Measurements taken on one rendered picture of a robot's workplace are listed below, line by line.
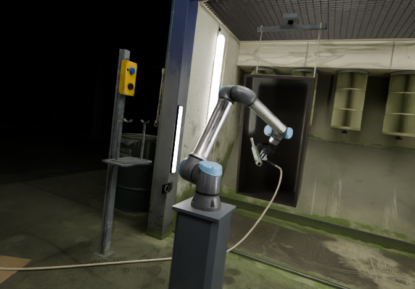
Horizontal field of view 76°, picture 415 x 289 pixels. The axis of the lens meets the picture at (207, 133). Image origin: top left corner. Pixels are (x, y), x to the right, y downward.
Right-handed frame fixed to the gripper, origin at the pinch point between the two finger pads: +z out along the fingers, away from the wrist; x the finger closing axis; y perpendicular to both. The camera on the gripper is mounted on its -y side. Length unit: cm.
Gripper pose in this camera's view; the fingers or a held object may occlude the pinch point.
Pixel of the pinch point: (259, 159)
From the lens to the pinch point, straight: 249.2
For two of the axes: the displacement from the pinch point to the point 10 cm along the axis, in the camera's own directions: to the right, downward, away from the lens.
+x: 0.1, -4.5, 8.9
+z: -4.4, 8.0, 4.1
